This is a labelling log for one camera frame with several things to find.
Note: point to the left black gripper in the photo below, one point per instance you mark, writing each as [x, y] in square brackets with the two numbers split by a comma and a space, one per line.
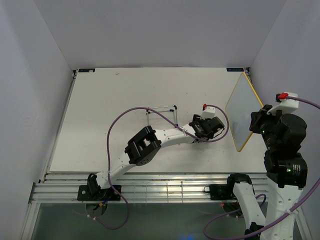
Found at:
[196, 119]

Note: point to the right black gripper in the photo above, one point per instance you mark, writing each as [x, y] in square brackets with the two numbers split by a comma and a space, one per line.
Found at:
[257, 116]

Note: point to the yellow framed whiteboard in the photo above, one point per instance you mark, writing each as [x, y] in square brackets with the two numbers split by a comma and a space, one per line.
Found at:
[242, 102]

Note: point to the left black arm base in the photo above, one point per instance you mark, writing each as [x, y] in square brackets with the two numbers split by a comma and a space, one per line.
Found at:
[84, 194]

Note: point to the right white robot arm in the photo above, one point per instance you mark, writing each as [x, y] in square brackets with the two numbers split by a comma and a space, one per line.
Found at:
[286, 171]

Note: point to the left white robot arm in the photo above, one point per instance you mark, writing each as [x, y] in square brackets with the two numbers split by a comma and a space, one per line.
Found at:
[143, 147]

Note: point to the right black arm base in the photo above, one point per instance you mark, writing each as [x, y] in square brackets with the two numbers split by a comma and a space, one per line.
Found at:
[219, 192]

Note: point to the black metal whiteboard stand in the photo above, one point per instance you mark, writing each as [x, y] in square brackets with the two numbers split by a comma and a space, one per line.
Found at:
[170, 112]

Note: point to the right blue table label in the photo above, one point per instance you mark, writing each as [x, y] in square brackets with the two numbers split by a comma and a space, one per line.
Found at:
[235, 69]

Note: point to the blue table label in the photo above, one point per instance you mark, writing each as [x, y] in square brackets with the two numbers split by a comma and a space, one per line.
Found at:
[235, 69]
[86, 70]

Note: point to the left blue table label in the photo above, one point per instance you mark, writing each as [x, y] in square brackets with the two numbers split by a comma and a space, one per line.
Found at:
[86, 70]

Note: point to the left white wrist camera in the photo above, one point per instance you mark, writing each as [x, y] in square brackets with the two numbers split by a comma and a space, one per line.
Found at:
[208, 112]

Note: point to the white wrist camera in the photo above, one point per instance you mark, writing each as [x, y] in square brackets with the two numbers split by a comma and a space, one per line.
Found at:
[208, 112]
[286, 105]

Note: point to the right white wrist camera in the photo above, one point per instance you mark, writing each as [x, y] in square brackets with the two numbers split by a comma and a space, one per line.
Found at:
[286, 105]

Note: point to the aluminium rail frame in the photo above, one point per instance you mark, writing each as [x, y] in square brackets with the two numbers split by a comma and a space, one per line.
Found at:
[137, 188]

